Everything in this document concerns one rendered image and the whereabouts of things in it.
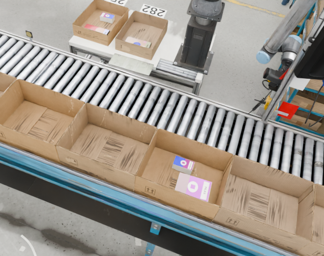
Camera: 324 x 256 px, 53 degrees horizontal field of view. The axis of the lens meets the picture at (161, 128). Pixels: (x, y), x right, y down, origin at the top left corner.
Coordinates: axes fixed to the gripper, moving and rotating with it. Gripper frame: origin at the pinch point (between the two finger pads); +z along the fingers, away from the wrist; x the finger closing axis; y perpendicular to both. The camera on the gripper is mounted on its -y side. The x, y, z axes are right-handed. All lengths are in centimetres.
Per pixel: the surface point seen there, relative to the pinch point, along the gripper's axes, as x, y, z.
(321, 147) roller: -36.9, 10.4, 23.1
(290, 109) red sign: -11.5, 5.6, 7.8
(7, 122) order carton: 133, -36, 74
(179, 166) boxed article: 41, -35, 66
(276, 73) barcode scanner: 6.3, -12.6, -4.8
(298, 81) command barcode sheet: -6.1, -15.3, -3.4
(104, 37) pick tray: 123, 18, -4
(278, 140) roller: -10.5, 7.5, 28.2
